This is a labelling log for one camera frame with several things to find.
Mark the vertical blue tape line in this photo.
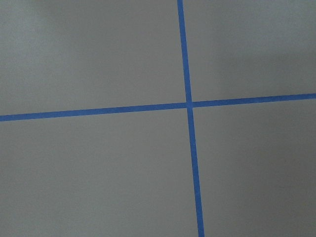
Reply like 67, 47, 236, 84
177, 0, 205, 237

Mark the horizontal blue tape line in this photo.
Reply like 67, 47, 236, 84
0, 93, 316, 122

